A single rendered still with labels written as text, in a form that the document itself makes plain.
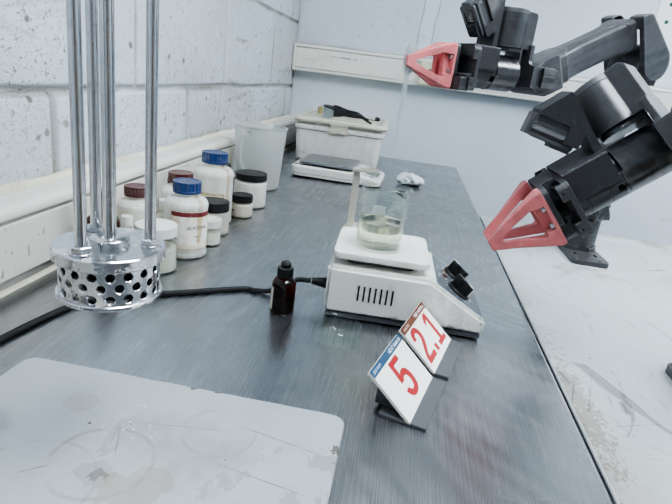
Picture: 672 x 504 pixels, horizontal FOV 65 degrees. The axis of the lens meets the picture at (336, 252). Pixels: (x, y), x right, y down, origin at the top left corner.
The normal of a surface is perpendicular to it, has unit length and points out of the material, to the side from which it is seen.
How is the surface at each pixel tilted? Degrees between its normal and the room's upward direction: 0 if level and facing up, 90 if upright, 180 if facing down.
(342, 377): 0
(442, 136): 90
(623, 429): 0
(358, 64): 90
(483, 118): 90
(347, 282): 90
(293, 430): 0
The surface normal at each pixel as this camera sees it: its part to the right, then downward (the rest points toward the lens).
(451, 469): 0.12, -0.94
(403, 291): -0.11, 0.31
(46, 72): 0.98, 0.16
